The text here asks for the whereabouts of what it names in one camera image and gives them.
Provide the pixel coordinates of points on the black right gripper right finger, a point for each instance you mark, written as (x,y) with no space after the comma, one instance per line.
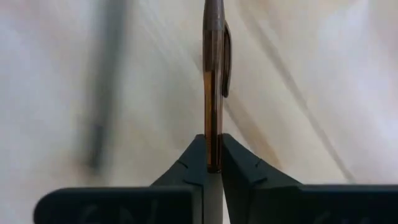
(280,205)

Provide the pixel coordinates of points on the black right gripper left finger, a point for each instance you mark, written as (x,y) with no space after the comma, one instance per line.
(124,205)

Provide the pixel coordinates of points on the black pen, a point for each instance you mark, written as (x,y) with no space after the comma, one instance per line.
(105,77)

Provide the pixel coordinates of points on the brown translucent pen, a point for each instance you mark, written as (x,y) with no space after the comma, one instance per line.
(213,93)

